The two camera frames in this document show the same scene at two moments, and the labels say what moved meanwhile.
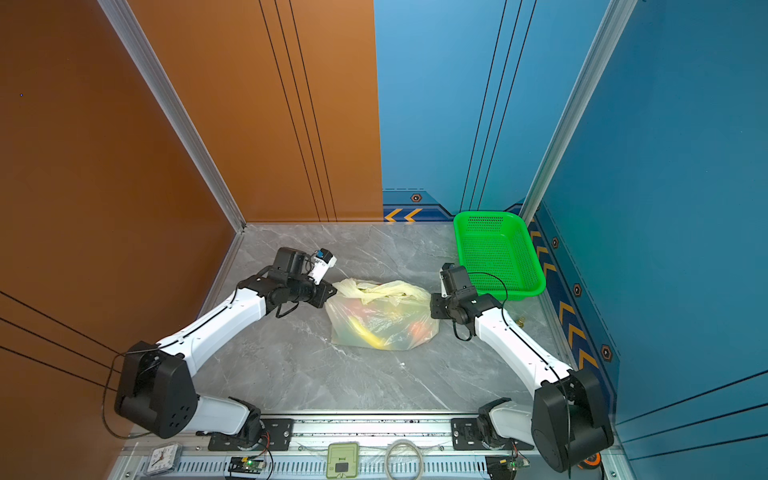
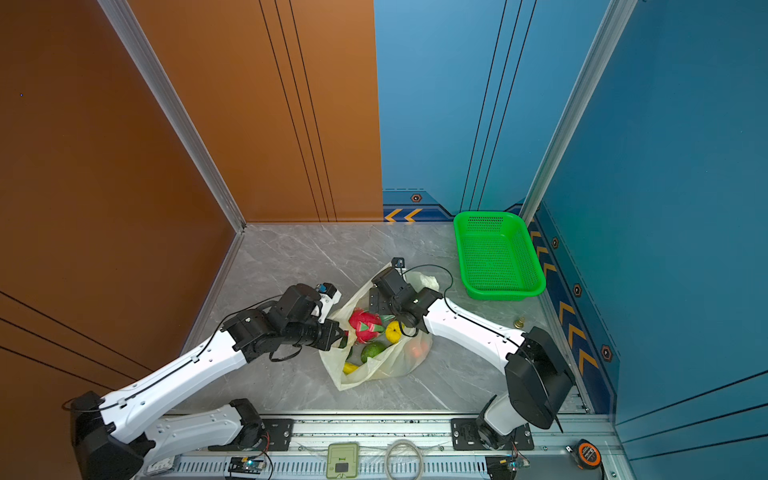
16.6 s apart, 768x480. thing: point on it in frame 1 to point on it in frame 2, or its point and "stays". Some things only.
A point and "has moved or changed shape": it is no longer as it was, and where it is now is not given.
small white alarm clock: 164,459 stays
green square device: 342,459 stays
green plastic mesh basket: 498,250 stays
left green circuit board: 247,465 stays
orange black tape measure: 591,462 stays
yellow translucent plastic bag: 386,316 has moved or changed shape
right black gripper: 437,306 to 383,300
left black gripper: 324,293 to 335,334
